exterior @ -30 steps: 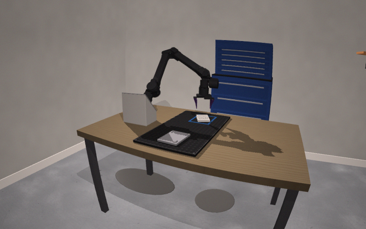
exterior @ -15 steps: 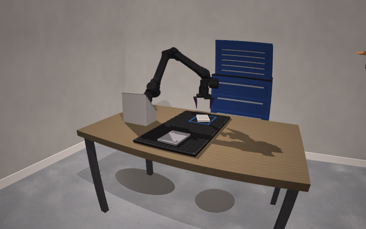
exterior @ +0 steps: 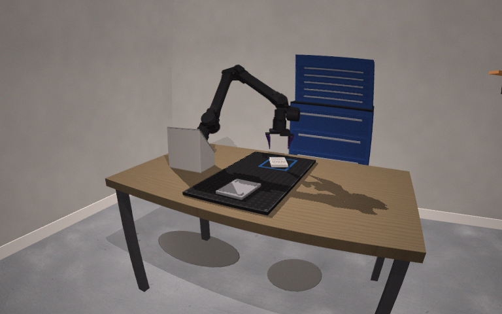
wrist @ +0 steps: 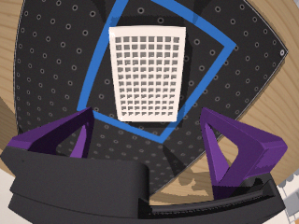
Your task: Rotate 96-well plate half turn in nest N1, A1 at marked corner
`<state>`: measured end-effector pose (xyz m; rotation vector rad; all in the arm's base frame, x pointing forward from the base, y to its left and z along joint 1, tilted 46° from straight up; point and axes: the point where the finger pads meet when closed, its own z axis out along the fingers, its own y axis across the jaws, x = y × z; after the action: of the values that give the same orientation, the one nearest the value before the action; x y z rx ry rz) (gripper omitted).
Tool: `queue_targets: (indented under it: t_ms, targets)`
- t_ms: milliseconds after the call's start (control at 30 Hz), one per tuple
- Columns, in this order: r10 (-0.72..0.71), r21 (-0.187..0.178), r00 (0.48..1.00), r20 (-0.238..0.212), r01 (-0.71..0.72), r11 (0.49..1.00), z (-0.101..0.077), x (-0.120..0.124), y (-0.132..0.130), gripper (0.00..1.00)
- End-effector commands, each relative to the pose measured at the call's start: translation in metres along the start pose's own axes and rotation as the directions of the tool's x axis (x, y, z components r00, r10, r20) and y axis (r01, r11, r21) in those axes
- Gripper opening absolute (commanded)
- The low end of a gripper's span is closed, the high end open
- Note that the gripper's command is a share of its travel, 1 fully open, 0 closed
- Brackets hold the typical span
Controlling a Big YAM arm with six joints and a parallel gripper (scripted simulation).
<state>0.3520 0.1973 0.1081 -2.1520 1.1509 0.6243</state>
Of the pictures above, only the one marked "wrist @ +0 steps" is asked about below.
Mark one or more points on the blue tape outline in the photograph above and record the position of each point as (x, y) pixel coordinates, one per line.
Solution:
(101, 46)

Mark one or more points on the white well plate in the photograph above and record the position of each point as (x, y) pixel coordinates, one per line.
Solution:
(144, 67)

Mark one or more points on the dark grey perforated base plate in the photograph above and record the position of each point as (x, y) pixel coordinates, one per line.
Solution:
(54, 46)

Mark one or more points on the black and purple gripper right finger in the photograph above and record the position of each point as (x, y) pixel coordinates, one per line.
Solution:
(258, 152)

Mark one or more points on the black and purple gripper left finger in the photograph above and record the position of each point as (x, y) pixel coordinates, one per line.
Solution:
(46, 138)

